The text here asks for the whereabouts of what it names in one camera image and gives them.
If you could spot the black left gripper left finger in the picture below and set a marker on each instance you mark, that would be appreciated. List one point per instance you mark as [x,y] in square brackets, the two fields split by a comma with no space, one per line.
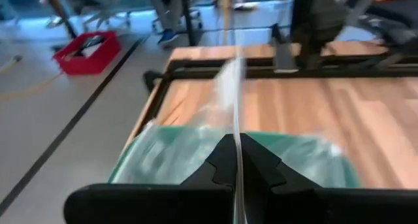
[163,204]

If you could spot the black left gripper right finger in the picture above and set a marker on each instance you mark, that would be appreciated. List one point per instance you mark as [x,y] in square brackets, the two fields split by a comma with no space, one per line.
[310,207]

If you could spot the clear plastic zip bag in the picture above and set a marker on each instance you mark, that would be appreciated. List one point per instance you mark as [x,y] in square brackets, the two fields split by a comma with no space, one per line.
[228,87]

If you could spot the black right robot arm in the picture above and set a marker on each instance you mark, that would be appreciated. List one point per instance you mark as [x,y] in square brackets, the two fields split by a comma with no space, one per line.
[313,28]

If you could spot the clear bag with items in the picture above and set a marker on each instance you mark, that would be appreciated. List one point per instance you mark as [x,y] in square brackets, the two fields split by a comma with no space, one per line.
[310,165]

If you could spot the teal plastic bin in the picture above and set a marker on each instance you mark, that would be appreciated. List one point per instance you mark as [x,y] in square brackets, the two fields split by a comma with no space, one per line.
[277,138]

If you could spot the red plastic crate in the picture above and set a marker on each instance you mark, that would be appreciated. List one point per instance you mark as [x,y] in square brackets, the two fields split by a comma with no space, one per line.
[81,65]

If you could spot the white paper sheet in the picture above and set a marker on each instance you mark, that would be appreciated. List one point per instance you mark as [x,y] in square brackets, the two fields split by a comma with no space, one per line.
[91,51]

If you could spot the person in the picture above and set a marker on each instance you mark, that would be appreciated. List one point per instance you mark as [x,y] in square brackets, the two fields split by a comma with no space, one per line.
[163,8]

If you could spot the office chair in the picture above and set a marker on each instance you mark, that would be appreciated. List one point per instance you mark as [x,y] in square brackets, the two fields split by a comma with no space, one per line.
[107,15]

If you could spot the black post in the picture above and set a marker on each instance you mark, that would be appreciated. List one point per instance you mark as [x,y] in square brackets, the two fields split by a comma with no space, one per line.
[187,18]

